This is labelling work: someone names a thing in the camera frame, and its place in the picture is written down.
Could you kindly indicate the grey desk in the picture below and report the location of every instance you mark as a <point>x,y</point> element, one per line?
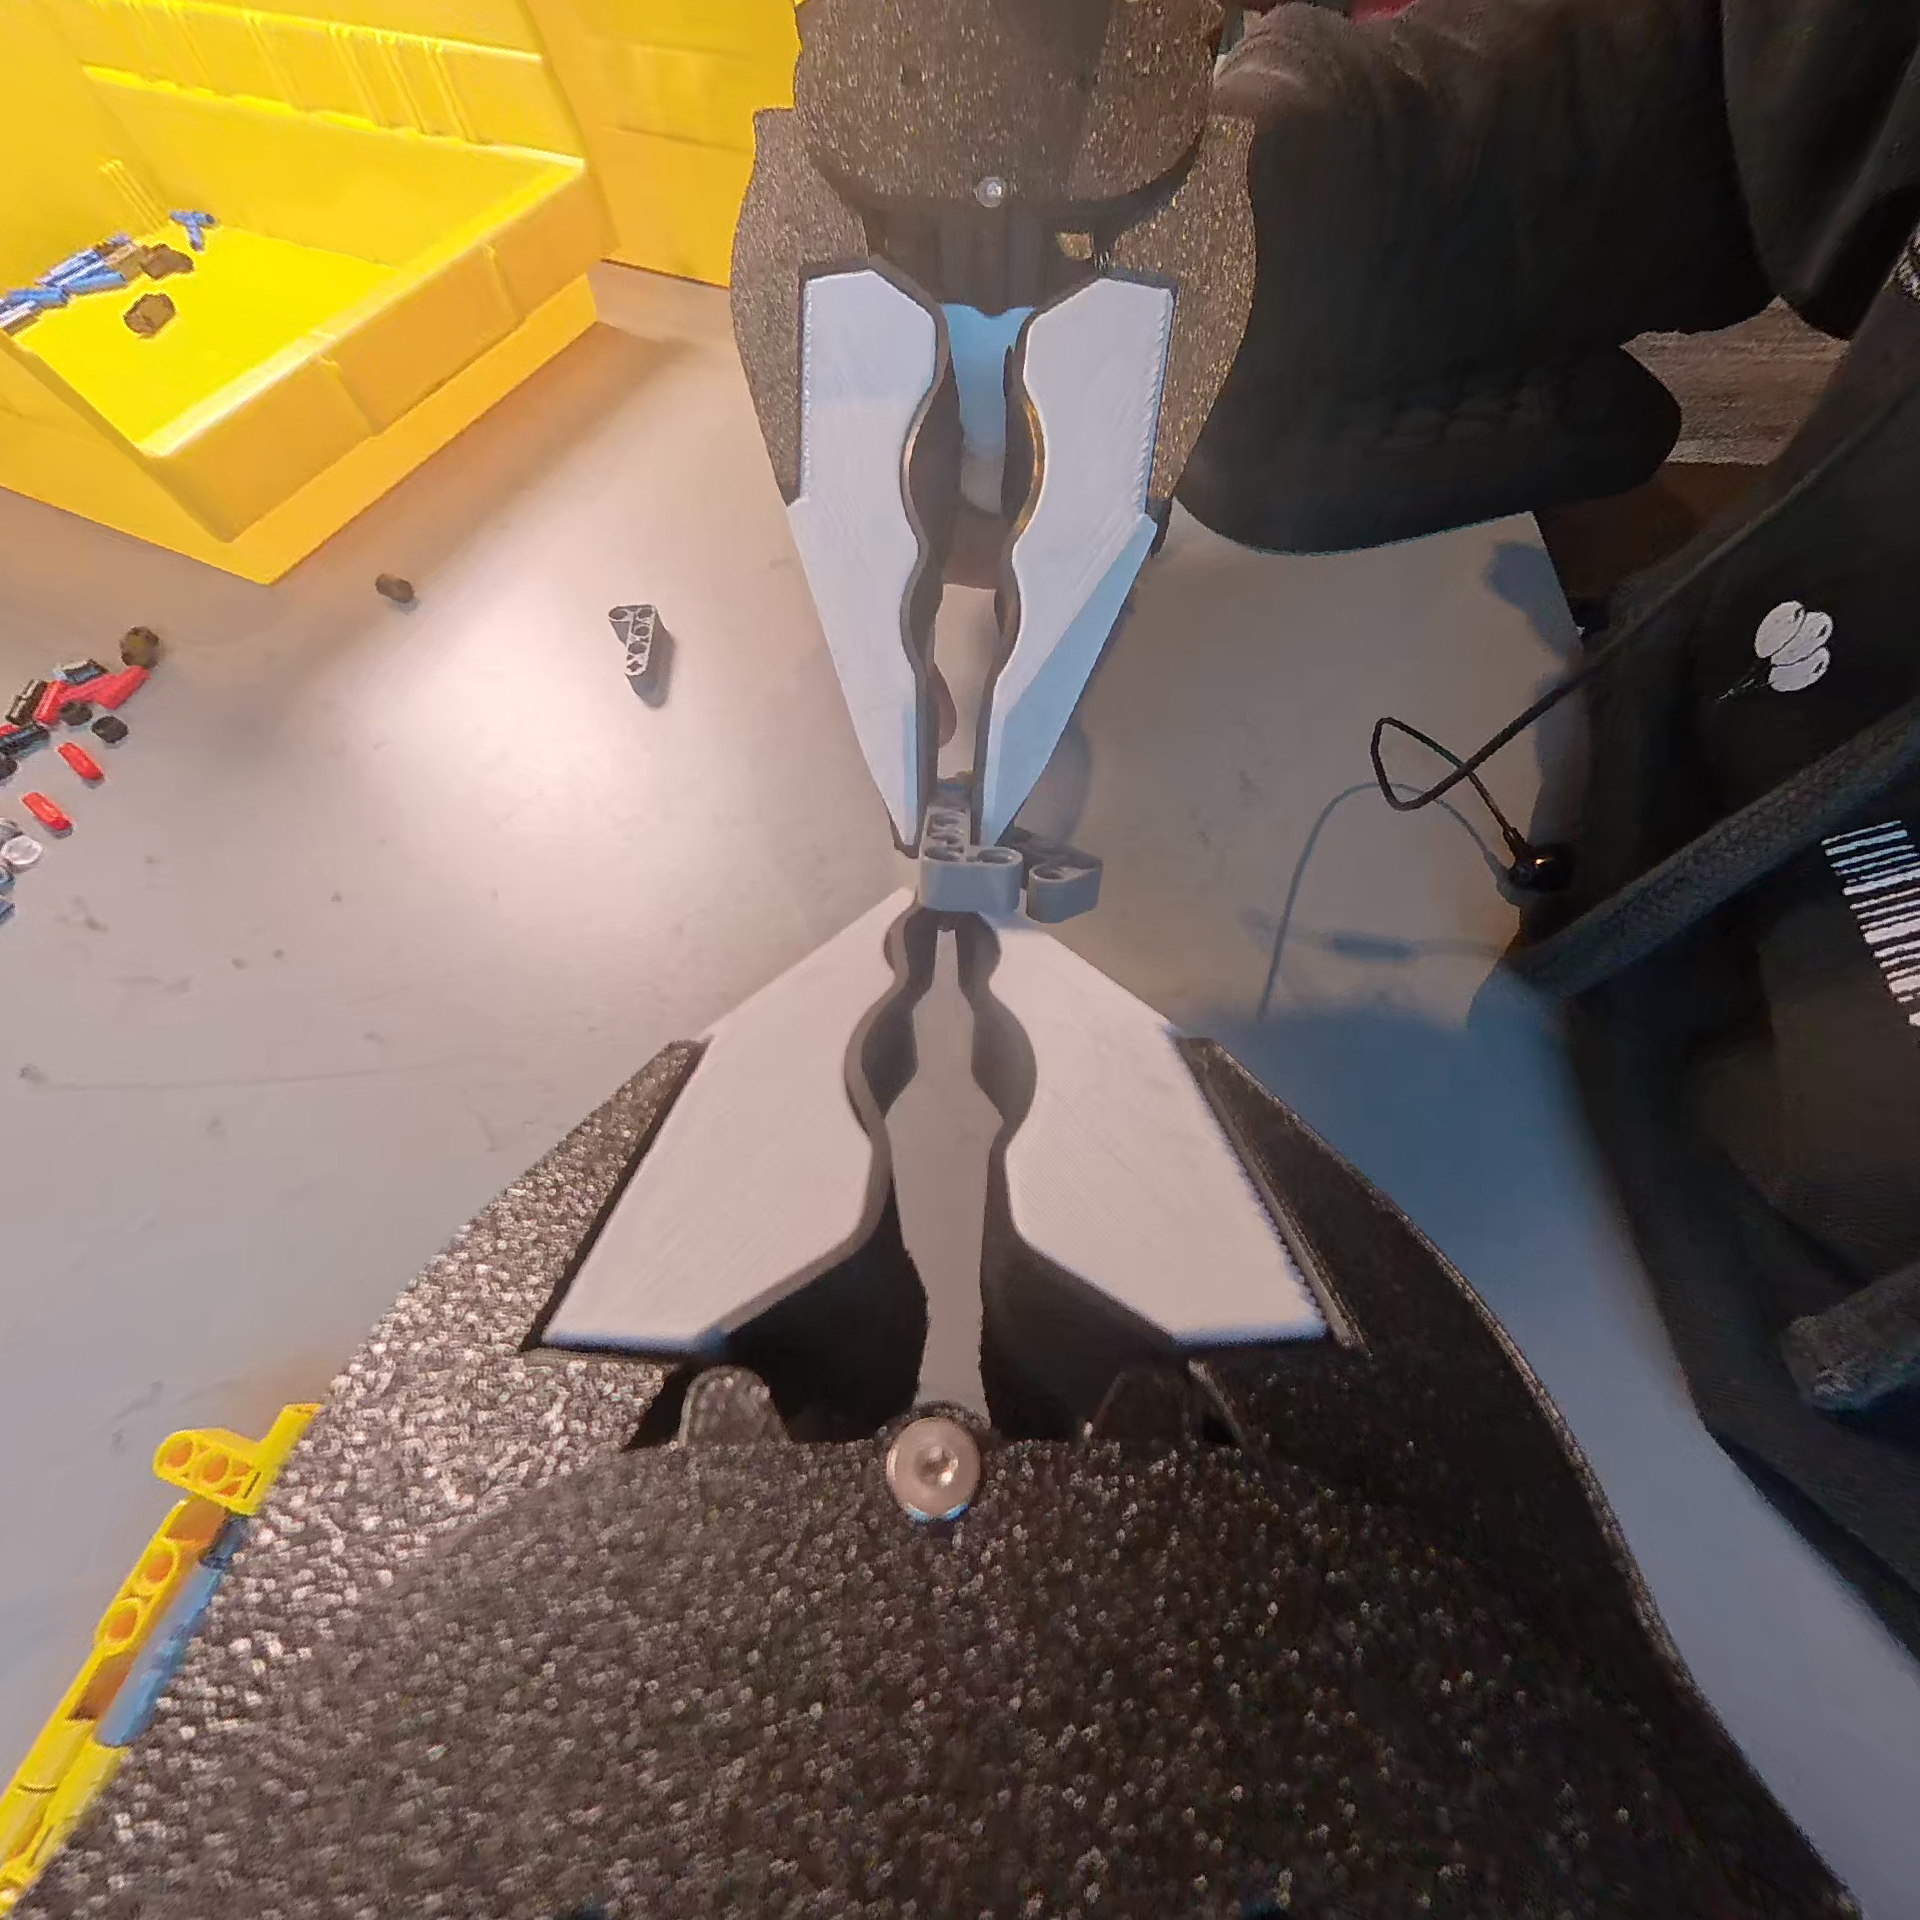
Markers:
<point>377,1049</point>

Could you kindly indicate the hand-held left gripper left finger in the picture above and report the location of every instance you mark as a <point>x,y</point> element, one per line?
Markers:
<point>735,1199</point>

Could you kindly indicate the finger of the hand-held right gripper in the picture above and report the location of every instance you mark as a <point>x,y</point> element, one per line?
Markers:
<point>857,451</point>
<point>1088,451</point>

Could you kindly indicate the grey triangular brick piece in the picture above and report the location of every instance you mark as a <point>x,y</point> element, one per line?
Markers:
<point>642,655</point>

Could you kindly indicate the pile of small brick pieces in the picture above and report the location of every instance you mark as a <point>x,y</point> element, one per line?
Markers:
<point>82,693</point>

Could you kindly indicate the person's right forearm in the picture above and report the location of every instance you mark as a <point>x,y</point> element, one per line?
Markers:
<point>1423,302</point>

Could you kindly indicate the grey angled brick beam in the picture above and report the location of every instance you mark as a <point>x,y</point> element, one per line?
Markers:
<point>966,885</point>

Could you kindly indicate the yellow brick piston assembly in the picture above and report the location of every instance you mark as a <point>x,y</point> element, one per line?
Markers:
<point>152,1591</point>

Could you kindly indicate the plain yellow bin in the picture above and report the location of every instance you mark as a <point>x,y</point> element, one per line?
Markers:
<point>689,136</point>

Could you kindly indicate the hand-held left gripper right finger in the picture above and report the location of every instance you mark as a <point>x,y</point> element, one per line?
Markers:
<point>1152,1199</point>

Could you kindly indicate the yellow parts bin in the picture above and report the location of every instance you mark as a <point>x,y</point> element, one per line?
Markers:
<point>300,465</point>

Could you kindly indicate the cluster of blue brick pieces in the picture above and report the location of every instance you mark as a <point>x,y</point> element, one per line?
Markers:
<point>82,273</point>

